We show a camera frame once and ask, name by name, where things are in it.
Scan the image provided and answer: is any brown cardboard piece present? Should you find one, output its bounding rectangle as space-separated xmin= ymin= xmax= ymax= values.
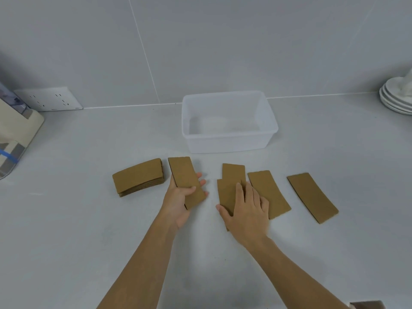
xmin=349 ymin=300 xmax=387 ymax=309

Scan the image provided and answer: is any white ceramic plate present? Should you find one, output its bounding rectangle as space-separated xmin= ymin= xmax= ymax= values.
xmin=380 ymin=88 xmax=412 ymax=111
xmin=379 ymin=95 xmax=412 ymax=116
xmin=383 ymin=77 xmax=412 ymax=106

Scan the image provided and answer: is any person's right forearm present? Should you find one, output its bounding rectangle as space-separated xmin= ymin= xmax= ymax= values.
xmin=240 ymin=234 xmax=352 ymax=309

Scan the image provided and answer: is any brown cardboard cup sleeve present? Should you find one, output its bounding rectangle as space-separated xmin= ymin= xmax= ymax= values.
xmin=222 ymin=163 xmax=246 ymax=184
xmin=247 ymin=171 xmax=292 ymax=220
xmin=168 ymin=156 xmax=207 ymax=211
xmin=217 ymin=178 xmax=247 ymax=231
xmin=287 ymin=173 xmax=339 ymax=224

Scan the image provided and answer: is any beige countertop appliance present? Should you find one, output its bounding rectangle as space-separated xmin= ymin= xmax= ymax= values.
xmin=0 ymin=82 xmax=45 ymax=181

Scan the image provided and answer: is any person's left hand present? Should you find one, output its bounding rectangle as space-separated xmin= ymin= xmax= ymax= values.
xmin=159 ymin=172 xmax=209 ymax=234

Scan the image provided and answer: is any stack of brown cardboard sleeves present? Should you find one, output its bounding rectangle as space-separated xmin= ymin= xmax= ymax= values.
xmin=112 ymin=158 xmax=165 ymax=198

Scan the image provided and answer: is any person's right hand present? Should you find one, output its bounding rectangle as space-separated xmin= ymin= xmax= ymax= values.
xmin=216 ymin=181 xmax=270 ymax=250

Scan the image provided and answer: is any person's left forearm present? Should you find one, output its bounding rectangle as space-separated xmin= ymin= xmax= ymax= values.
xmin=96 ymin=210 xmax=178 ymax=309

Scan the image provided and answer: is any white wall power socket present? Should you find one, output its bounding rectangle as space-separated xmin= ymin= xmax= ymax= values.
xmin=14 ymin=87 xmax=83 ymax=112

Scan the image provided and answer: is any clear plastic storage container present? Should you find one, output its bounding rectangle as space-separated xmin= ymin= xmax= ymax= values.
xmin=181 ymin=90 xmax=279 ymax=154

